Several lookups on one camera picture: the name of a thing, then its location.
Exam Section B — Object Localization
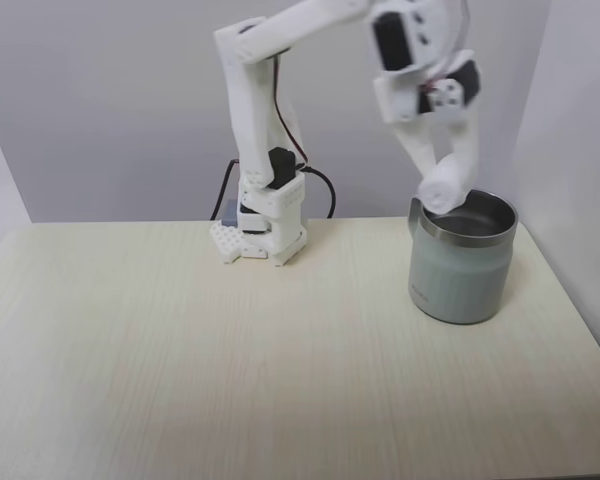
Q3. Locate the white gauze dressing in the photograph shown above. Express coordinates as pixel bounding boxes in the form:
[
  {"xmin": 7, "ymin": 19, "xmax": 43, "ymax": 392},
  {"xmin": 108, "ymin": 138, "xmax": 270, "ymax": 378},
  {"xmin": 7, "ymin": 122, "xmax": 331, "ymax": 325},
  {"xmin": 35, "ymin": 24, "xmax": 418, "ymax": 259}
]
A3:
[{"xmin": 416, "ymin": 152, "xmax": 475, "ymax": 217}]

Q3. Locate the pale green steel mug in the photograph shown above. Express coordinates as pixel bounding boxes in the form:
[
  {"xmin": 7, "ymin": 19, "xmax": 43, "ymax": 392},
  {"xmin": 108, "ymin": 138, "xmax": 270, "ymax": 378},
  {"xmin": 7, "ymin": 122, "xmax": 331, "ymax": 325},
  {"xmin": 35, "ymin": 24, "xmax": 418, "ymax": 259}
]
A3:
[{"xmin": 406, "ymin": 188, "xmax": 521, "ymax": 327}]

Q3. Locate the grey table clamp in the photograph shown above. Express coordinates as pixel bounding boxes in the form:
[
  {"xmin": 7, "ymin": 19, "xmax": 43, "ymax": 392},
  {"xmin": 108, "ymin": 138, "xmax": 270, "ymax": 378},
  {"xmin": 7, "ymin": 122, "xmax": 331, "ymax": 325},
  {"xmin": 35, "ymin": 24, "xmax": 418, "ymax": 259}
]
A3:
[{"xmin": 219, "ymin": 198, "xmax": 242, "ymax": 227}]

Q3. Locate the black power cable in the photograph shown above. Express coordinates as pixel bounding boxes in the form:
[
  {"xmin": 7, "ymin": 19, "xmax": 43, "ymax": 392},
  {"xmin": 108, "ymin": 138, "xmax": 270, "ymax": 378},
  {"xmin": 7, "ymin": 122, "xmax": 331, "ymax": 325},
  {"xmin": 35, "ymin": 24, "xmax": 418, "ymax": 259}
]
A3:
[
  {"xmin": 301, "ymin": 166, "xmax": 337, "ymax": 221},
  {"xmin": 209, "ymin": 158, "xmax": 240, "ymax": 222}
]

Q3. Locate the red black servo wire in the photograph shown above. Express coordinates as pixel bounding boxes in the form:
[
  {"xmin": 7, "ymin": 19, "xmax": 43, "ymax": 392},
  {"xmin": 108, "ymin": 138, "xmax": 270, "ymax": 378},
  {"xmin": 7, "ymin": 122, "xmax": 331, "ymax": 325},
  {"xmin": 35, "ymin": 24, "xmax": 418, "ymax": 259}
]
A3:
[{"xmin": 271, "ymin": 49, "xmax": 310, "ymax": 169}]

